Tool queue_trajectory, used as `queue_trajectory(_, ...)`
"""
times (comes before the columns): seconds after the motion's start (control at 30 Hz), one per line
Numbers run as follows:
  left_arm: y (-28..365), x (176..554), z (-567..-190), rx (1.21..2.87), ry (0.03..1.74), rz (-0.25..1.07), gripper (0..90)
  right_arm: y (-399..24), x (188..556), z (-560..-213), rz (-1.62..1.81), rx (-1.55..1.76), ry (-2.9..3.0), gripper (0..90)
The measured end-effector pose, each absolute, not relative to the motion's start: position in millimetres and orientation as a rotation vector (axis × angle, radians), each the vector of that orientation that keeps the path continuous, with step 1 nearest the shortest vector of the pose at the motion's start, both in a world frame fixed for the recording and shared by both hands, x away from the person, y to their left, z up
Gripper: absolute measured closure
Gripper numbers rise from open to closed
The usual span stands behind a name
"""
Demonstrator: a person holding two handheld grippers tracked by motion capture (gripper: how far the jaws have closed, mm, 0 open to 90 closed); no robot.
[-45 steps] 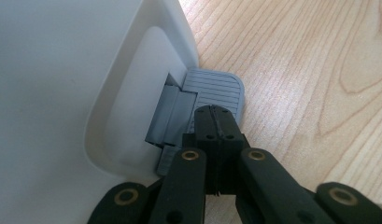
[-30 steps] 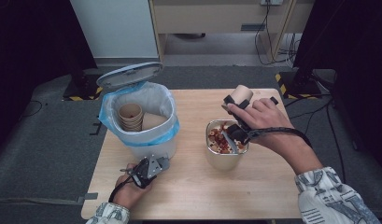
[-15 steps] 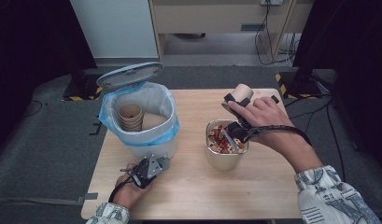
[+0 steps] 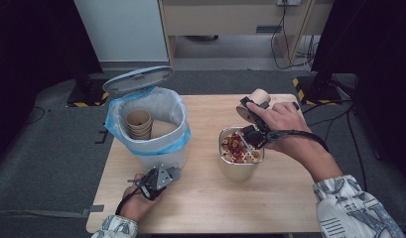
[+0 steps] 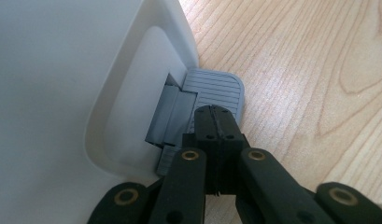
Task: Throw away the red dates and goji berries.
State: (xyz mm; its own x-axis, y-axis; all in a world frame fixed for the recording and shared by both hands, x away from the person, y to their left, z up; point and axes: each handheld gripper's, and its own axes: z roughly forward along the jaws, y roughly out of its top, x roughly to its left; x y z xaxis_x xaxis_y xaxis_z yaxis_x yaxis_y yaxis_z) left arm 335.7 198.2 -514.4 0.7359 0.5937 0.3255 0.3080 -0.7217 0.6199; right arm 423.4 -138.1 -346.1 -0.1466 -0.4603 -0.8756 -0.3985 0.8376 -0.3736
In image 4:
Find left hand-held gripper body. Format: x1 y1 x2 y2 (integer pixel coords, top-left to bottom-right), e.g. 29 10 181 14
127 164 182 201

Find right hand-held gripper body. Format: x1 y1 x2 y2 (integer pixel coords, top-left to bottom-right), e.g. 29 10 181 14
241 104 277 150

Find brown paper cup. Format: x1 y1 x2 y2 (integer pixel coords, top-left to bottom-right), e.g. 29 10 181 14
150 119 179 140
235 87 272 125

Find white trash bin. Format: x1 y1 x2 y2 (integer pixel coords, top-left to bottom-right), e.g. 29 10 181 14
104 86 193 172

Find red and tan food scraps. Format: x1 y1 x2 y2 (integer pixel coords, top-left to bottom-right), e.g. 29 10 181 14
221 132 262 165

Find stack of brown paper cups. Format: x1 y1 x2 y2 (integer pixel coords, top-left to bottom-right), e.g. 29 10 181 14
125 109 154 141

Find person's right hand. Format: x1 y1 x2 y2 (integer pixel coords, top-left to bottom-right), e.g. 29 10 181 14
245 101 324 159

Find person's left hand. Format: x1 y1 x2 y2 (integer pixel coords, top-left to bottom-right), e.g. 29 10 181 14
119 173 166 223

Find blue and white trash bag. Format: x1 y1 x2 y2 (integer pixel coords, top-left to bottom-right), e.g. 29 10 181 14
104 86 193 157

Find grey tape strip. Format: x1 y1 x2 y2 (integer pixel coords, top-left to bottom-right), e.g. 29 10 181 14
80 204 106 218

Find black stand base striped tape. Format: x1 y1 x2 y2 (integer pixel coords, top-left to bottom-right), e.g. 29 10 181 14
66 76 111 109
291 74 353 106

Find wooden desk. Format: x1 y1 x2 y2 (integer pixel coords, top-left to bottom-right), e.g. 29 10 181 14
157 0 335 67

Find grey trash bin lid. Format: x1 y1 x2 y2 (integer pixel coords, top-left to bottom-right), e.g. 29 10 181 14
101 64 175 95

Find black curtain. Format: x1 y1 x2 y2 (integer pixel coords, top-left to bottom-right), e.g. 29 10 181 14
310 0 406 186
0 0 104 167

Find white cabinet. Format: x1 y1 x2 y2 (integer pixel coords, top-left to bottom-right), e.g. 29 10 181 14
73 0 170 63

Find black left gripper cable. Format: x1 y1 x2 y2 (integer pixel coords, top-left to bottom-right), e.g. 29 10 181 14
114 184 143 216

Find braided right gripper cable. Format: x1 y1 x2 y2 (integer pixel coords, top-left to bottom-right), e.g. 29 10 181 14
265 129 331 154

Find black hanging cables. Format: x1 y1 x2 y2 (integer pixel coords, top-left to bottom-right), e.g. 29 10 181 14
269 0 322 71

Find black floor cable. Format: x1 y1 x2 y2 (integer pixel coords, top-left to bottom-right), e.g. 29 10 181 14
24 105 47 126
302 98 368 193

